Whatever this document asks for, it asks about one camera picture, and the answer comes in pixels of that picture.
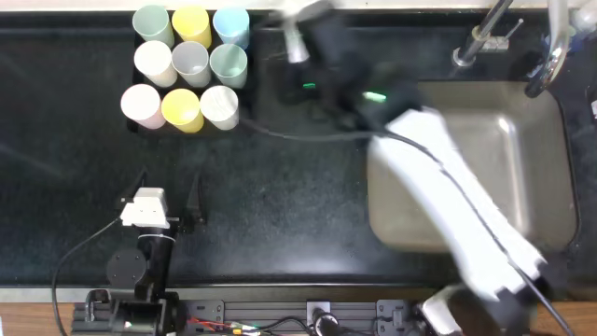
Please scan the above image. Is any mounting rail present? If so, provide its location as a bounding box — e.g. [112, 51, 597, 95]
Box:
[69, 288, 423, 336]

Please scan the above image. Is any yellow cup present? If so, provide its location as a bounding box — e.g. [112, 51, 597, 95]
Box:
[171, 5, 214, 50]
[160, 88, 205, 134]

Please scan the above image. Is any steel tap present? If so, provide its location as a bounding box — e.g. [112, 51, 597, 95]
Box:
[450, 0, 579, 100]

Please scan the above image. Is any white cup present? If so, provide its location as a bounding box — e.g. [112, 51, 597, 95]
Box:
[199, 84, 241, 132]
[133, 40, 179, 89]

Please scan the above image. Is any steel sink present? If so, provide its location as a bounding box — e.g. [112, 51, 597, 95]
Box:
[366, 79, 580, 257]

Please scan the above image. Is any blue cup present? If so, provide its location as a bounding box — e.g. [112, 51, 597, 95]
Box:
[212, 7, 252, 51]

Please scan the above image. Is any grey cup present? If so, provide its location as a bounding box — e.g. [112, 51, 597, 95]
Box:
[171, 40, 214, 89]

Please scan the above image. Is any green cup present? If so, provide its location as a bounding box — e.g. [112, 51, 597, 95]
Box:
[209, 43, 249, 90]
[132, 4, 176, 49]

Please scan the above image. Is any black cable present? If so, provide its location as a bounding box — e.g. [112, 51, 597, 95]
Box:
[238, 117, 576, 336]
[49, 217, 123, 336]

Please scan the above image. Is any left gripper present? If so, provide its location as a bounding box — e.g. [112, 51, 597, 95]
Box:
[116, 167, 206, 240]

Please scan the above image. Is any pink cup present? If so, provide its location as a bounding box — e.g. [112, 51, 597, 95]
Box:
[119, 83, 168, 131]

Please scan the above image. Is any blue soap bottle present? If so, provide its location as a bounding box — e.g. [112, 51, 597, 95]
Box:
[538, 0, 597, 55]

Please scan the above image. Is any black tray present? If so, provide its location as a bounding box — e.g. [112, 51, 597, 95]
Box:
[125, 25, 257, 140]

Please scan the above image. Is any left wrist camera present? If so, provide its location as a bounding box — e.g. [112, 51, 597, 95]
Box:
[119, 187, 170, 230]

